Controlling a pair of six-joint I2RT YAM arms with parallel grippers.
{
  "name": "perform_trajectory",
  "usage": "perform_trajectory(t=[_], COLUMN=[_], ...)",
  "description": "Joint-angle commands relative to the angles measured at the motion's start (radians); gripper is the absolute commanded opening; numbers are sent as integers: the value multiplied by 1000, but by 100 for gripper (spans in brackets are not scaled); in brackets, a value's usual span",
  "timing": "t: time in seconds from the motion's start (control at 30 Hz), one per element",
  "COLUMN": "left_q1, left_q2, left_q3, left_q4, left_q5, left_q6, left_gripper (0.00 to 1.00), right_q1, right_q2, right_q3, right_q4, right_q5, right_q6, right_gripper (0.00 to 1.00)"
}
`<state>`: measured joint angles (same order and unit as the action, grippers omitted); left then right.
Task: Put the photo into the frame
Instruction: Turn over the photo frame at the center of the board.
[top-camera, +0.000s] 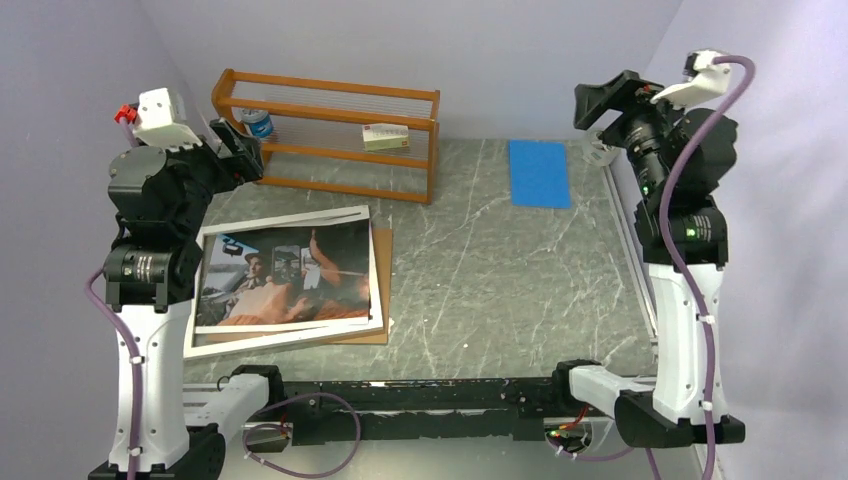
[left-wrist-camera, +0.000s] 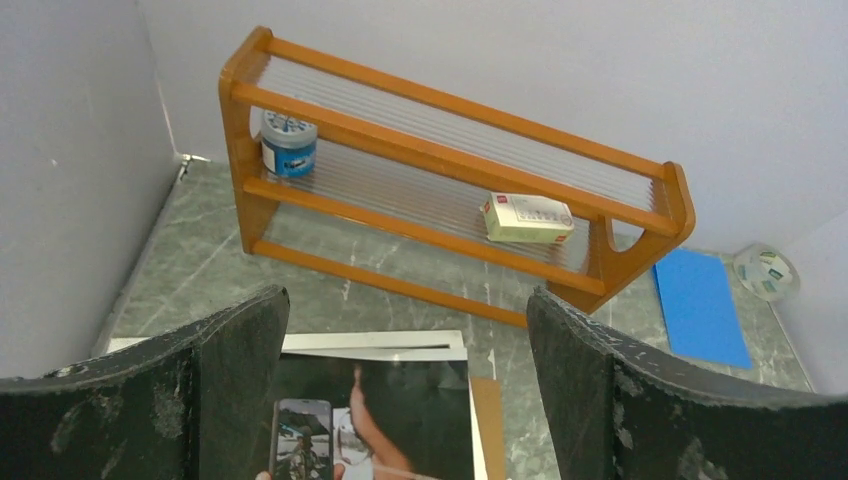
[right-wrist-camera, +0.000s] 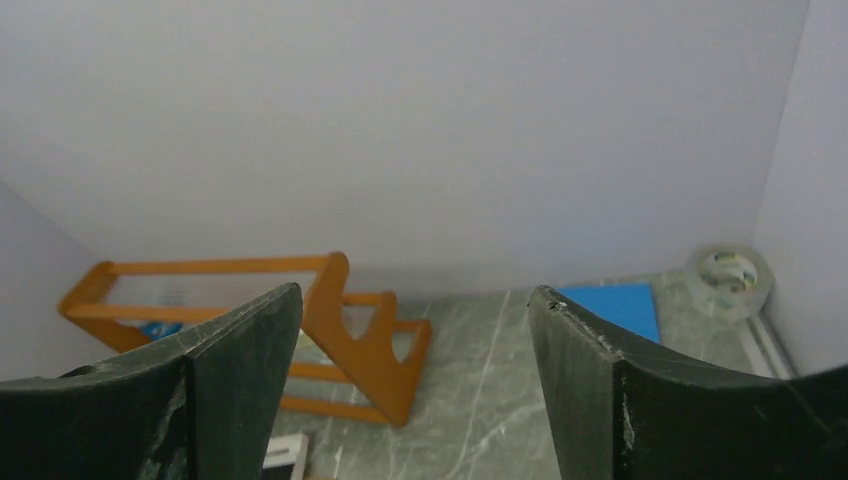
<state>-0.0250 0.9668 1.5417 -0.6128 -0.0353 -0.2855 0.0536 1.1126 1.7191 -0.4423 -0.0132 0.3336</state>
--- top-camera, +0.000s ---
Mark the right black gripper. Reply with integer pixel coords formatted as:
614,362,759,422
574,70,703,199

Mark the printed photo of people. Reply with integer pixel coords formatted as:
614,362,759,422
194,215,373,333

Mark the wooden picture frame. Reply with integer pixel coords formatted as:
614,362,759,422
183,204,386,362

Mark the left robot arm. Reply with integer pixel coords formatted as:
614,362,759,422
90,119,287,479

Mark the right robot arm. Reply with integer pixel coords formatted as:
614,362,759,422
549,70,746,449

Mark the blue white small jar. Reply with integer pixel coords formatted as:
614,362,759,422
240,108,274,139

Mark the clear tape roll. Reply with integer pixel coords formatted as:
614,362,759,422
582,129,621,167

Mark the blue foam mat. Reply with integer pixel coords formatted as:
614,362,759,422
507,140,571,209

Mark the small white green box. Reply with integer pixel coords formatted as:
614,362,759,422
361,123,410,152

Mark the orange wooden shelf rack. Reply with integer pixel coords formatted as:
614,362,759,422
211,69,441,204

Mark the brown cardboard backing board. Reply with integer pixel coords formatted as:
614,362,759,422
206,228,395,346

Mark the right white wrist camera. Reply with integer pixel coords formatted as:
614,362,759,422
650,49,731,110

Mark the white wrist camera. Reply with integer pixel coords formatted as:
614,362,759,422
114,88,202,151
650,49,731,110

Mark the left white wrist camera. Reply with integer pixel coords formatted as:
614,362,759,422
114,88,202,151

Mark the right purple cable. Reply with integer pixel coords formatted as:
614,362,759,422
645,54,757,480

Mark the purple cable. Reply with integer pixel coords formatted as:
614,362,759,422
84,268,146,480
645,54,757,480

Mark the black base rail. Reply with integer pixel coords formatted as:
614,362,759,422
248,377,585,446

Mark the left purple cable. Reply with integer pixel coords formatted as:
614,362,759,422
84,268,146,480

